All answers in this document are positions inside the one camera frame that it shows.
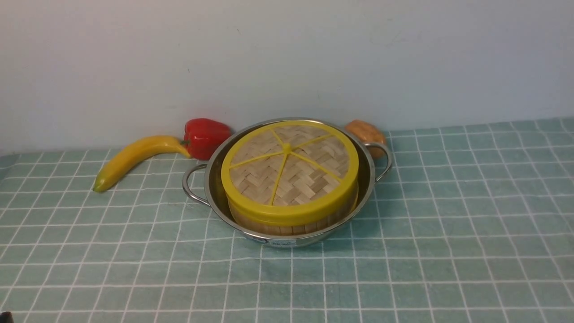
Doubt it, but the bamboo steamer basket yellow rim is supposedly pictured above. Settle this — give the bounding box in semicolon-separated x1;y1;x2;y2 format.
228;188;358;236

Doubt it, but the woven bamboo steamer lid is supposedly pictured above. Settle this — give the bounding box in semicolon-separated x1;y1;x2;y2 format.
221;120;359;205

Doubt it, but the red bell pepper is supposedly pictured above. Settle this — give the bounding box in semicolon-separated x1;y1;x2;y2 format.
184;118;232;160

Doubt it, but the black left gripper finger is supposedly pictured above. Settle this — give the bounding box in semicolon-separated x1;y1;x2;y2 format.
0;311;12;323

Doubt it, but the brown bread roll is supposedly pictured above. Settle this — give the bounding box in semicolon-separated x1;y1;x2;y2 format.
344;119;387;159

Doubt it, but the stainless steel pot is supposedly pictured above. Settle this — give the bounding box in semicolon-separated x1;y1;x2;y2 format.
181;118;393;248

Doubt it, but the yellow banana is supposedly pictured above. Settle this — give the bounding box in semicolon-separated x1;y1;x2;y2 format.
92;135;192;192

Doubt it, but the green checkered tablecloth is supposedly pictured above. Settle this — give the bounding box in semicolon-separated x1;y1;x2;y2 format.
0;118;574;323

